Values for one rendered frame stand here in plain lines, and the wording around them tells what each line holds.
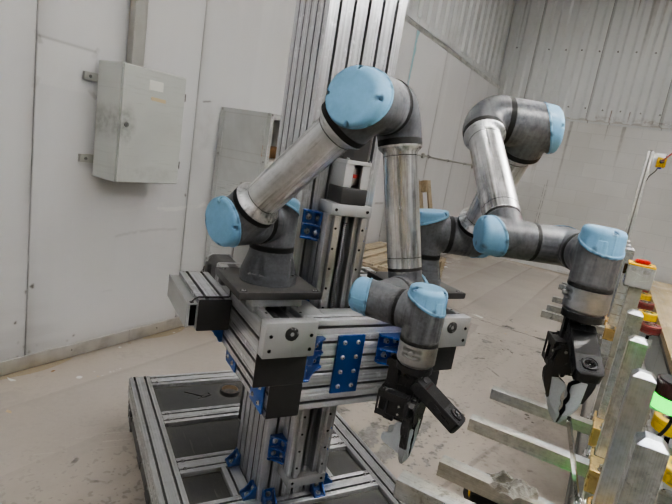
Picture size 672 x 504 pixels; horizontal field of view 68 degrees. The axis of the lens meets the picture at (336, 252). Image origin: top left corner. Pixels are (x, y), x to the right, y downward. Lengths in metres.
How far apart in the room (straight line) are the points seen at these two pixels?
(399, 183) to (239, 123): 2.48
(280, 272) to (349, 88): 0.52
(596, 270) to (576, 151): 8.06
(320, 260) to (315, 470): 0.72
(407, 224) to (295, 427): 0.84
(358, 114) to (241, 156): 2.53
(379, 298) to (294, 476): 0.92
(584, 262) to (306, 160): 0.55
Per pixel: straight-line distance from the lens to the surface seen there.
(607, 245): 0.95
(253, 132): 3.38
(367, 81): 0.96
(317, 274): 1.48
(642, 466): 0.74
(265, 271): 1.27
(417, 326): 0.95
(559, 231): 1.04
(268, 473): 1.83
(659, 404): 0.97
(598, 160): 8.95
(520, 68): 9.36
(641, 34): 9.26
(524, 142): 1.31
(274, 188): 1.09
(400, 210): 1.08
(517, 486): 1.04
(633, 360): 1.22
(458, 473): 1.05
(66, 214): 3.03
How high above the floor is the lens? 1.41
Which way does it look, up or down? 12 degrees down
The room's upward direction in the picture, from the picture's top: 9 degrees clockwise
